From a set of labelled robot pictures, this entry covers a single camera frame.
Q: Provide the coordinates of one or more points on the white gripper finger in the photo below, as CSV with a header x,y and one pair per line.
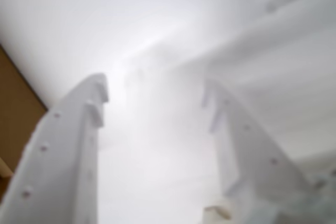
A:
x,y
57,161
252,158

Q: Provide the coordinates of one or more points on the brown cardboard box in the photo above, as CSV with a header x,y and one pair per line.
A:
x,y
15,108

